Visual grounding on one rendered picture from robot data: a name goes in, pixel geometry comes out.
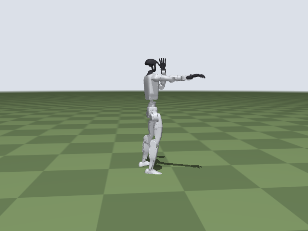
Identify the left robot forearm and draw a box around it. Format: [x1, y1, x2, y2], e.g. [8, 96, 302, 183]
[160, 70, 166, 85]

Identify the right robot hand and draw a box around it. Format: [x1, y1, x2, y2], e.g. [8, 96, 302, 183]
[186, 74, 205, 79]

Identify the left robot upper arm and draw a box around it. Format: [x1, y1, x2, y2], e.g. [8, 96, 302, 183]
[159, 83, 165, 90]

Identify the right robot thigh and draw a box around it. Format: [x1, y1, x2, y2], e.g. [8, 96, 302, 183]
[150, 111, 163, 146]

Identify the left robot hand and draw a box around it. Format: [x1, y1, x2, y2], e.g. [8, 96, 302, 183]
[157, 58, 166, 73]

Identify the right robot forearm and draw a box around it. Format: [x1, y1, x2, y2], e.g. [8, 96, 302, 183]
[169, 75, 191, 81]

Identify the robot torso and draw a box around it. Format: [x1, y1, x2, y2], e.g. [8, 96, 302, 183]
[144, 73, 159, 117]

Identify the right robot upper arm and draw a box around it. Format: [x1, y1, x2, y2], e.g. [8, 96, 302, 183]
[151, 74, 175, 83]

